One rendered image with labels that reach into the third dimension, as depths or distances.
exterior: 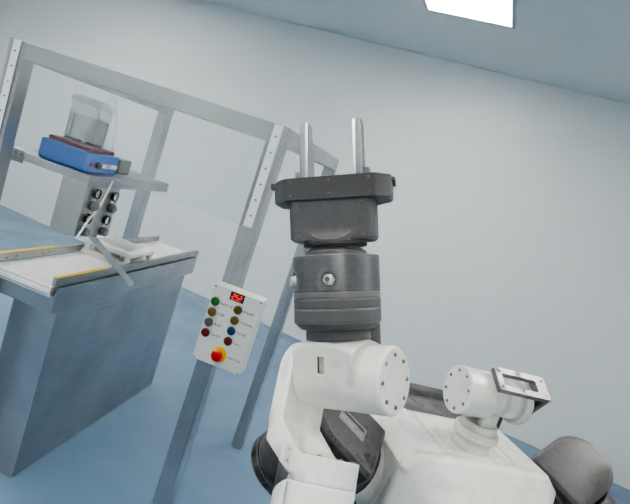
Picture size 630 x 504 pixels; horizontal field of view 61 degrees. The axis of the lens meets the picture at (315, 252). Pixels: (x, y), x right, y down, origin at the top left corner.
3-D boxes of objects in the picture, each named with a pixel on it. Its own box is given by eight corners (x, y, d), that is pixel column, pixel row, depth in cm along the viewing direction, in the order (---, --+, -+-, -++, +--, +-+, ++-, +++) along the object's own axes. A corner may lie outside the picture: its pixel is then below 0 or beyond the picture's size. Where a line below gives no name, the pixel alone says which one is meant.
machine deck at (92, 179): (87, 186, 189) (90, 176, 188) (-3, 153, 195) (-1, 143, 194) (166, 192, 250) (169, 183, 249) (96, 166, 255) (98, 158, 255)
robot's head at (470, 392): (432, 412, 77) (453, 357, 76) (488, 424, 81) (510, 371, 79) (454, 437, 71) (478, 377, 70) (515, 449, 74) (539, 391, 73)
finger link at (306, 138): (306, 120, 54) (308, 179, 54) (313, 129, 58) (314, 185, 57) (291, 121, 55) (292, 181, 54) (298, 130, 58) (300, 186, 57)
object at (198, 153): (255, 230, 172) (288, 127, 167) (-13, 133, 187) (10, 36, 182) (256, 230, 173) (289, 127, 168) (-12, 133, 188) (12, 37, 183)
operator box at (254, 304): (238, 376, 171) (263, 301, 168) (191, 357, 174) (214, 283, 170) (244, 370, 177) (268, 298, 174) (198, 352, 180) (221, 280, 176)
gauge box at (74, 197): (74, 237, 192) (88, 184, 189) (48, 227, 193) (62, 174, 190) (108, 234, 213) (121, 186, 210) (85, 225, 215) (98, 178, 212)
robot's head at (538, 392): (459, 384, 79) (491, 357, 74) (506, 394, 82) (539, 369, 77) (469, 424, 74) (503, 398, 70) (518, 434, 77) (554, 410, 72)
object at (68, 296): (51, 314, 200) (58, 289, 199) (-13, 287, 205) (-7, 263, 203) (192, 272, 328) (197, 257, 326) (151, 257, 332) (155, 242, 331)
